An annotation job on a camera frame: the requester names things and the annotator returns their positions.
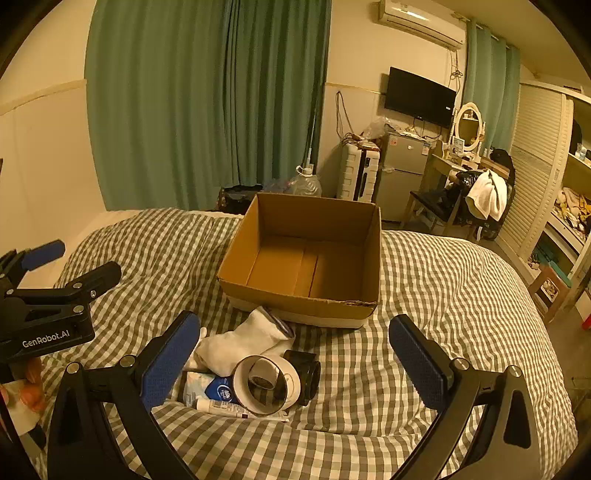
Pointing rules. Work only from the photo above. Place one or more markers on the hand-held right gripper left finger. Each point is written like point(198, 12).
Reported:
point(167, 367)

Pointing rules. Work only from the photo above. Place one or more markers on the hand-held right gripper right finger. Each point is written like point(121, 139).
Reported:
point(418, 364)

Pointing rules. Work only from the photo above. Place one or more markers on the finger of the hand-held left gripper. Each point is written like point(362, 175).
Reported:
point(94, 280)
point(44, 253)

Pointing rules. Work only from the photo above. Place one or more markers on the white blue tissue pack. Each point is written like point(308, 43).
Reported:
point(203, 385)

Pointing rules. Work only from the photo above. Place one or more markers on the white cream tube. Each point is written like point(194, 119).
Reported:
point(221, 408)

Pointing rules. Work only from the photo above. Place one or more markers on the white sock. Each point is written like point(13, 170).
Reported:
point(235, 344)

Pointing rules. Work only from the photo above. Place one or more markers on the small black device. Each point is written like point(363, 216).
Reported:
point(307, 371)

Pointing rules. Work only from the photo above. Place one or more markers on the white tape roll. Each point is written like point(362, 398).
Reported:
point(291, 376)

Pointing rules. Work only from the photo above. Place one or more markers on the cardboard box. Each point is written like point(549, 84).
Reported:
point(300, 272)

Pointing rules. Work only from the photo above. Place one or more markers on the person's left hand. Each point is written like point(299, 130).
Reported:
point(28, 385)

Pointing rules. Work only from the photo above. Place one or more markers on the green white checkered blanket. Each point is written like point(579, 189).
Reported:
point(438, 277)

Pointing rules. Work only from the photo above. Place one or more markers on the dark wooden chair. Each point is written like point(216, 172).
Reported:
point(431, 203)

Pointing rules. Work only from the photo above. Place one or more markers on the black floor bag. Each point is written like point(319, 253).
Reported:
point(238, 198)

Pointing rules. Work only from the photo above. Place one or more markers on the white towel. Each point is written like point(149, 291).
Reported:
point(485, 194)

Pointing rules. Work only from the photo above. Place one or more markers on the small silver fridge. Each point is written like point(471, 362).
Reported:
point(401, 180)

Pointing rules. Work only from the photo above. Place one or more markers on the wide green curtain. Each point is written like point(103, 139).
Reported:
point(184, 101)

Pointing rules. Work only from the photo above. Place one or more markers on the white suitcase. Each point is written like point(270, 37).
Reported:
point(358, 173)

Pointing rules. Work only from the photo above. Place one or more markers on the large clear water bottle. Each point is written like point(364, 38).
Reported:
point(307, 184)

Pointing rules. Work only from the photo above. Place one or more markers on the pile of folded clothes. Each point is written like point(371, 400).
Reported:
point(572, 207)

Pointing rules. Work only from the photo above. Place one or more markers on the clear plastic bag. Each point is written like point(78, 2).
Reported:
point(376, 129)

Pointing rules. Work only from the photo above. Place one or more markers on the white louvered wardrobe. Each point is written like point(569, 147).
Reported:
point(535, 152)

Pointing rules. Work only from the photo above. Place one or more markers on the oval white vanity mirror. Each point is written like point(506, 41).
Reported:
point(468, 127)

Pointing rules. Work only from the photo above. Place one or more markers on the narrow green curtain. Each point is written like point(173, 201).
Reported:
point(494, 92)

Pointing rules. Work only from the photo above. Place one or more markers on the white air conditioner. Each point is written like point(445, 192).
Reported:
point(422, 21)

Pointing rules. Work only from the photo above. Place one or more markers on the black wall television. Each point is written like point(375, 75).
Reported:
point(418, 97)

